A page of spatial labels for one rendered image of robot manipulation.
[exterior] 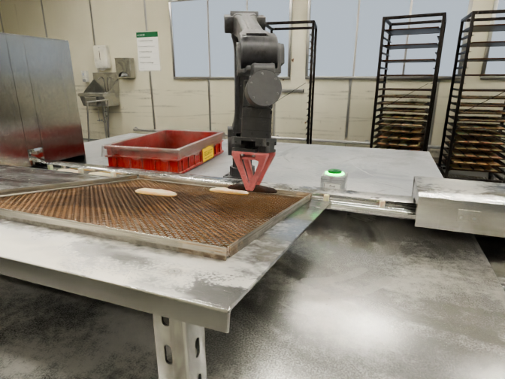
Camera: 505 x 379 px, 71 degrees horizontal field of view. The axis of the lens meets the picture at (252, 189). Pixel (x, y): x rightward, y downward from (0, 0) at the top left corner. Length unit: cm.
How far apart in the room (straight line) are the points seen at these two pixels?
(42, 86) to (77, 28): 602
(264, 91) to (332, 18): 484
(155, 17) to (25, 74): 512
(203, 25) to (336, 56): 210
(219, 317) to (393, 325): 34
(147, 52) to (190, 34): 86
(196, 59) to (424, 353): 575
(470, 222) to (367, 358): 46
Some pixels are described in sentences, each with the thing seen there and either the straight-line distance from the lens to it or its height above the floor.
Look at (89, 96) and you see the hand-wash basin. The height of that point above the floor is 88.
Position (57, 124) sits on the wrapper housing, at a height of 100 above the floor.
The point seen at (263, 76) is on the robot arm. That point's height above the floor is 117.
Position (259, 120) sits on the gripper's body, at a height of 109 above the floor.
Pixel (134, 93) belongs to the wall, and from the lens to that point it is 676.
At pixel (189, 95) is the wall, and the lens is 614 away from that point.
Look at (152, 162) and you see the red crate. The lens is 137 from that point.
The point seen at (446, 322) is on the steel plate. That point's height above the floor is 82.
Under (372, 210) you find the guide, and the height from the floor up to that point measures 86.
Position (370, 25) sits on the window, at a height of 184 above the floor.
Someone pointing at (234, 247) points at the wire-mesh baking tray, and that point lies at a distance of 42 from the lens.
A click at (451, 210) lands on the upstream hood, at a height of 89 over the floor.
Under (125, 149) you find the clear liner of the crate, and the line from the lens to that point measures 141.
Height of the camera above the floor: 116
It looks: 17 degrees down
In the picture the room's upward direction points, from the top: straight up
